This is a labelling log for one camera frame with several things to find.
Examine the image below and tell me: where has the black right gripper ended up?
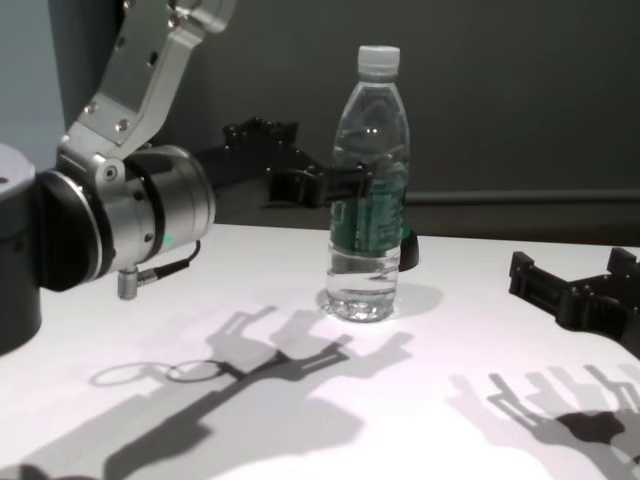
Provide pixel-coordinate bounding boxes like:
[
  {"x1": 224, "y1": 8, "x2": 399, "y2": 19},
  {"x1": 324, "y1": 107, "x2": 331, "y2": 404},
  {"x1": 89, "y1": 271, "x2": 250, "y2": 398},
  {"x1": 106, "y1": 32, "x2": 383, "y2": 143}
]
[{"x1": 508, "y1": 247, "x2": 640, "y2": 359}]

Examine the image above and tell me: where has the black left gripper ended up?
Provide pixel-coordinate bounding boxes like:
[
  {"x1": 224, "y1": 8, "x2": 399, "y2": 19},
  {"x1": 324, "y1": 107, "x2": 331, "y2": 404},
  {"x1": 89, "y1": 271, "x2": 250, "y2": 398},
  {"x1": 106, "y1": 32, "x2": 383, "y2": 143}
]
[{"x1": 193, "y1": 116, "x2": 375, "y2": 209}]

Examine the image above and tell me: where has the clear plastic water bottle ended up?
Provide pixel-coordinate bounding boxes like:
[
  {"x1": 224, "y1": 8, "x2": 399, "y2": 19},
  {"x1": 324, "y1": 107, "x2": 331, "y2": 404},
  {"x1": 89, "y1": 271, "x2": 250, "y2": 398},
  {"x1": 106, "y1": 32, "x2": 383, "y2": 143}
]
[{"x1": 324, "y1": 44, "x2": 412, "y2": 324}]

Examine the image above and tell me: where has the black green push button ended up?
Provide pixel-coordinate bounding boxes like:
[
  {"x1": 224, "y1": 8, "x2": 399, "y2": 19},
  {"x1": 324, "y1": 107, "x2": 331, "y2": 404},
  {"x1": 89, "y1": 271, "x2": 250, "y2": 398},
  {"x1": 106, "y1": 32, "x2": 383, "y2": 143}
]
[{"x1": 398, "y1": 225, "x2": 420, "y2": 274}]

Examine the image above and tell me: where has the thin grey wall rail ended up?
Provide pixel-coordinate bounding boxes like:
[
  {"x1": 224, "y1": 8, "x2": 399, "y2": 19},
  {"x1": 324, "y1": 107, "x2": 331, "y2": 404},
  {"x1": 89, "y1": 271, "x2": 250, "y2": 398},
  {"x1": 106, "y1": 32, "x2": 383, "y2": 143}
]
[{"x1": 213, "y1": 191, "x2": 640, "y2": 210}]

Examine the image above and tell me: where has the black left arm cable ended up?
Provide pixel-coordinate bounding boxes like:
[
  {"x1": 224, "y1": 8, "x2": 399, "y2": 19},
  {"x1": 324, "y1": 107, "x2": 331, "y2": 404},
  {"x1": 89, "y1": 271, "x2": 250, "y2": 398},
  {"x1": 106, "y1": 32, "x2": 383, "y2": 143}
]
[{"x1": 116, "y1": 238, "x2": 203, "y2": 301}]

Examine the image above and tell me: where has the dark vertical wall post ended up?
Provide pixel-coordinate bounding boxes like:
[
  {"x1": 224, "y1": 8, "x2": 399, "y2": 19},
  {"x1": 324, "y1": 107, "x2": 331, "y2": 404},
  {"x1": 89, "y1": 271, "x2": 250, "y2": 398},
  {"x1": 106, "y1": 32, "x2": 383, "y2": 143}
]
[{"x1": 112, "y1": 0, "x2": 160, "y2": 149}]

